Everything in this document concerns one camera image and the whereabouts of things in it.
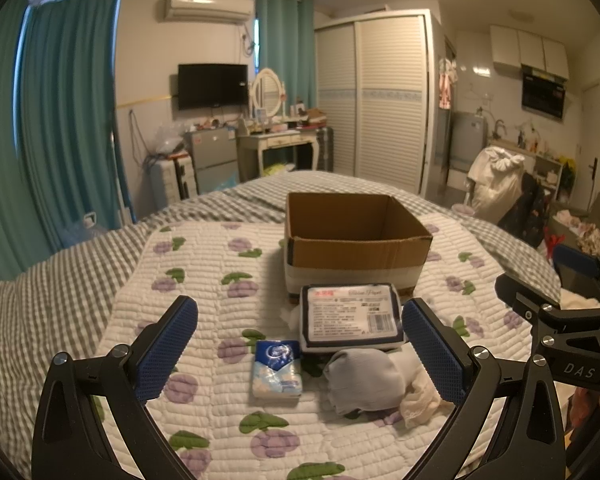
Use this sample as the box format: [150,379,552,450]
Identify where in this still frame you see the narrow teal curtain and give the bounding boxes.
[256,0,316,107]

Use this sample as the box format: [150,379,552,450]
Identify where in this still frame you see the grey sock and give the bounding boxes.
[323,349,406,415]

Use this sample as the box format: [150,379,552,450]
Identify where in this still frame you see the large white tissue package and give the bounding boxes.
[299,283,405,353]

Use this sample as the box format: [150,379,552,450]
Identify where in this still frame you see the oval vanity mirror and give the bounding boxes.
[249,68,283,118]

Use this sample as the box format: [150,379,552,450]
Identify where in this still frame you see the brown cardboard box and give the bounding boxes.
[283,192,432,298]

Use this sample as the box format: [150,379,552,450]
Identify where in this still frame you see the white kitchen cabinets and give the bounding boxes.
[490,25,570,80]

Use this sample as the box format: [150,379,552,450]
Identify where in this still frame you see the white dressing table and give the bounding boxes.
[236,128,321,182]

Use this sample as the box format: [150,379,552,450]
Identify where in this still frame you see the black range hood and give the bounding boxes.
[521,65,566,120]

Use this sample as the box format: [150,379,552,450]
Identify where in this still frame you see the grey checkered bed sheet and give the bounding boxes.
[0,169,564,478]

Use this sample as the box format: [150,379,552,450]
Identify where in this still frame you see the black wall television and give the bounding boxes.
[178,63,248,110]

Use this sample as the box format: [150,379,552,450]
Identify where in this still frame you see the white suitcase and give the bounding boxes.
[149,152,198,209]

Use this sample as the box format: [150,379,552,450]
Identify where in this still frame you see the white laundry bundle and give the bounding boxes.
[468,146,526,224]

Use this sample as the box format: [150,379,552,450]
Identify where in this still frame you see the white sliding wardrobe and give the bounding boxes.
[315,9,440,194]

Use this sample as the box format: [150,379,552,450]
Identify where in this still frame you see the blue Vinda tissue pack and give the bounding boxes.
[251,340,303,400]

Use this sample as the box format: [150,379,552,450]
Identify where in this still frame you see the white air conditioner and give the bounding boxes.
[164,0,253,24]

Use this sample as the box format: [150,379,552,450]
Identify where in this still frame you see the dark suitcase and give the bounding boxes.
[316,127,334,172]

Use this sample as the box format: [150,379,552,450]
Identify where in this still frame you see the clear water jug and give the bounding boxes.
[60,211,108,248]

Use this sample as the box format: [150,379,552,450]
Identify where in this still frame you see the large teal curtain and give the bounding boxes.
[0,0,129,281]

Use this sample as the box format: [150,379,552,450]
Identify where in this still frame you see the white floral quilt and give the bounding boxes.
[98,214,560,479]

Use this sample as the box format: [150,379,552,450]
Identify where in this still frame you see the grey mini fridge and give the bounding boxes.
[185,128,240,195]

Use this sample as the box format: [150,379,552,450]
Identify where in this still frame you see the cream cloth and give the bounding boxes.
[389,344,453,427]

